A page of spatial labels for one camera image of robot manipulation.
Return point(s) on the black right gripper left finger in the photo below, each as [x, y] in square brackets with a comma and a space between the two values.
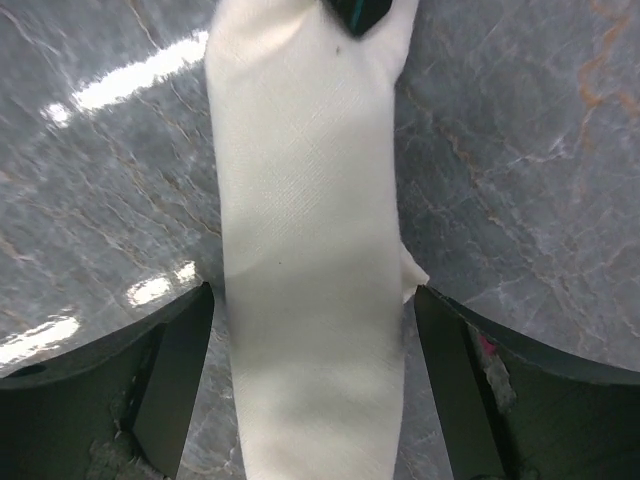
[118, 407]

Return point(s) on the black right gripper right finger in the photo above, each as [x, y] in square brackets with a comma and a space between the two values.
[511, 407]

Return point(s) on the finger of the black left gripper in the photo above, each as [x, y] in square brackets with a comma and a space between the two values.
[358, 17]

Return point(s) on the white cloth napkin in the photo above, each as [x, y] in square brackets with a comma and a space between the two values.
[315, 272]

